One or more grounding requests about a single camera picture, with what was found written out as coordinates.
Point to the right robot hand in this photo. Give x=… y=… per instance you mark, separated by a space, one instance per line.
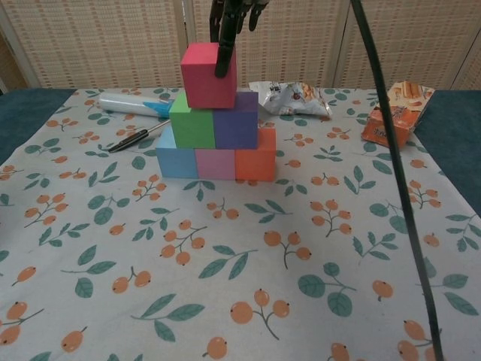
x=227 y=34

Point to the crumpled snack bag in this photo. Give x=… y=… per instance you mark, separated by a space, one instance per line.
x=297 y=99

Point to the teal table cover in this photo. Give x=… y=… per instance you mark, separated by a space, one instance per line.
x=22 y=109

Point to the floral tablecloth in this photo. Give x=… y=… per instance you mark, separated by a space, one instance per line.
x=225 y=301

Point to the white plastic wrap roll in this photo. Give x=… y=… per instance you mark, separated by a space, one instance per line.
x=124 y=103

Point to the woven folding screen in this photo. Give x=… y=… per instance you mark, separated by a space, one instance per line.
x=112 y=37

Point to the pink cube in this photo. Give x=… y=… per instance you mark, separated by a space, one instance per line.
x=216 y=163

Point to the orange biscuit box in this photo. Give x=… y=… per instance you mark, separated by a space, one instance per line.
x=402 y=116

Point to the red cube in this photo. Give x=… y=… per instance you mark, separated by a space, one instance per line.
x=206 y=80

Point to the orange cube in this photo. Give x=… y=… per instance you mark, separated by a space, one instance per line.
x=259 y=158

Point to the purple cube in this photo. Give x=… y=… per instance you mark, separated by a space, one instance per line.
x=236 y=124

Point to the blue cube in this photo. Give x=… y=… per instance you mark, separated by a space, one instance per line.
x=176 y=159

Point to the green cube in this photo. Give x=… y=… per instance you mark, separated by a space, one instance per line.
x=193 y=128

